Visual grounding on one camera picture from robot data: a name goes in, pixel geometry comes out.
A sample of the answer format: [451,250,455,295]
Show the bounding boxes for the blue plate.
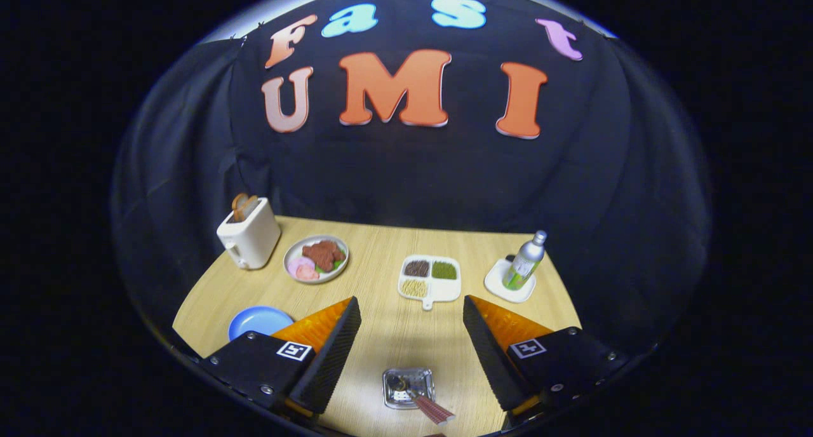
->
[228,306,295,342]

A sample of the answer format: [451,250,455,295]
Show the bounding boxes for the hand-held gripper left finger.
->
[202,296,363,425]

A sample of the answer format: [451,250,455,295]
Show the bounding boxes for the green lettuce leaf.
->
[314,253,347,276]

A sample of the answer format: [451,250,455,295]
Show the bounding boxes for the white toaster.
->
[216,197,282,271]

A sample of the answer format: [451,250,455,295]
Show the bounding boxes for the green bottle with silver cap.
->
[502,230,548,292]

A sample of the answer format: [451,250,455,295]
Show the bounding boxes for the white divided dish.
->
[398,254,462,311]

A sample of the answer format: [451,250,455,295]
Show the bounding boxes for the white oval food plate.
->
[283,234,350,285]

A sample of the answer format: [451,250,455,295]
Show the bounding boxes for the brown meat piece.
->
[301,240,347,273]

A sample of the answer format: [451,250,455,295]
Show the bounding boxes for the metal wire cutlery holder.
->
[382,368,436,410]

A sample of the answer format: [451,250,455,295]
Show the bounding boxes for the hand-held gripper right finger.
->
[462,295,633,428]

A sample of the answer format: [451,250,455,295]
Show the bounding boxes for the spoon with red checkered handle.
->
[389,373,457,426]

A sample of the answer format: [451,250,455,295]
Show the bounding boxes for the small white dish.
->
[484,257,537,304]

